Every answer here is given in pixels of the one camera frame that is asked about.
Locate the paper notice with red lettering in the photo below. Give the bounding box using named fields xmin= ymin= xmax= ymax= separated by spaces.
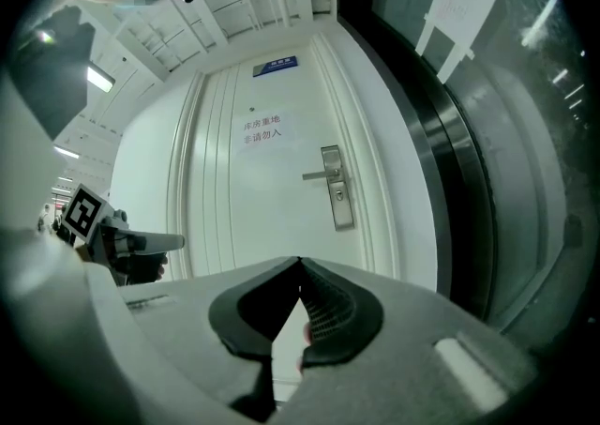
xmin=233 ymin=112 xmax=299 ymax=155

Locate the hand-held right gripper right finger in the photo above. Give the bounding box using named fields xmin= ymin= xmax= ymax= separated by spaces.
xmin=276 ymin=256 xmax=540 ymax=425

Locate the person's left hand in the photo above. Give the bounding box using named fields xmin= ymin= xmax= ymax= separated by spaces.
xmin=124 ymin=250 xmax=169 ymax=285

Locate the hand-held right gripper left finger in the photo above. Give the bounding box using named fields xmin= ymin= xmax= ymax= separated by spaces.
xmin=119 ymin=255 xmax=301 ymax=408

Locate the blue door sign plate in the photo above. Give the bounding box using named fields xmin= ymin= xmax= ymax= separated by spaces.
xmin=252 ymin=55 xmax=298 ymax=79

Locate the silver door lock plate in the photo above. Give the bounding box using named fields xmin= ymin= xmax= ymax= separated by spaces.
xmin=320 ymin=144 xmax=356 ymax=232

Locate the person's right hand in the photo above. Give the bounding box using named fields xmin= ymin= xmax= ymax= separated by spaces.
xmin=296 ymin=322 xmax=314 ymax=376

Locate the small dark bin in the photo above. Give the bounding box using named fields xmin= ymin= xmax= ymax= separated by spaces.
xmin=562 ymin=214 xmax=585 ymax=247

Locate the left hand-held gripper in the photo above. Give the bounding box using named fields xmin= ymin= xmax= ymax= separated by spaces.
xmin=60 ymin=183 xmax=186 ymax=272

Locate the person's dark shirt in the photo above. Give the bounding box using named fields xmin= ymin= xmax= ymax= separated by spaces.
xmin=11 ymin=5 xmax=98 ymax=141

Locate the steel and black pillar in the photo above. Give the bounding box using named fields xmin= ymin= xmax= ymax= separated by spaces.
xmin=335 ymin=0 xmax=499 ymax=322

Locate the silver door lever handle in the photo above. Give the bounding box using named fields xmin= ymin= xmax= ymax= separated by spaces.
xmin=302 ymin=168 xmax=341 ymax=182

